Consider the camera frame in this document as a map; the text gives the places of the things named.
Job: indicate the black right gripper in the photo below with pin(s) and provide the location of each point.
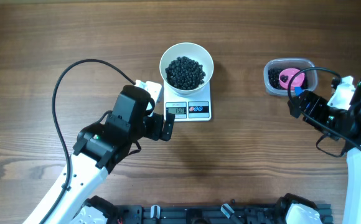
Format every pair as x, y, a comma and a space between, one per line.
317, 102

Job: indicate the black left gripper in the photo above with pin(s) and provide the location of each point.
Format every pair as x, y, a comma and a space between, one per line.
155, 133

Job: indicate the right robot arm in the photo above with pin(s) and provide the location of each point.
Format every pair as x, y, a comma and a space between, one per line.
352, 152

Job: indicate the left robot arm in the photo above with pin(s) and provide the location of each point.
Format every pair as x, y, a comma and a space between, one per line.
100, 147

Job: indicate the white digital kitchen scale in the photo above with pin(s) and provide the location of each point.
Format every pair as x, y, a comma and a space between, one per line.
192, 107

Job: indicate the black beans in bowl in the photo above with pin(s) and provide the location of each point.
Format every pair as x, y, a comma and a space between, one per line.
184, 73

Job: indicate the white bowl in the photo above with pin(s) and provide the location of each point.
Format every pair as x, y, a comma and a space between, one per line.
192, 51

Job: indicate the clear plastic container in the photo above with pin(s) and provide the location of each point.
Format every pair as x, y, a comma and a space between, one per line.
284, 63

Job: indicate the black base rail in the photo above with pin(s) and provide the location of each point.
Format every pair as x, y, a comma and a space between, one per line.
288, 209

